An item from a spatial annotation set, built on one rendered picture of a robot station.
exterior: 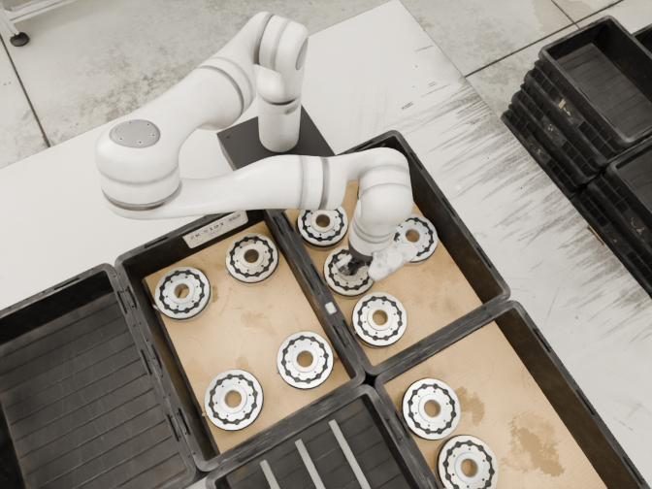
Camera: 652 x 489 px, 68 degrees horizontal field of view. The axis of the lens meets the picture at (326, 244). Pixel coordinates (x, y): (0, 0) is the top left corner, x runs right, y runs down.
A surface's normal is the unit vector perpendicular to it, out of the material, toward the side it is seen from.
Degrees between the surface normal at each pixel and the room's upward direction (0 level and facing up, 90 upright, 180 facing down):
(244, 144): 4
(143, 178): 70
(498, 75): 0
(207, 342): 0
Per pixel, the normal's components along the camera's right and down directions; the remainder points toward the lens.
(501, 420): 0.03, -0.37
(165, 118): 0.29, -0.68
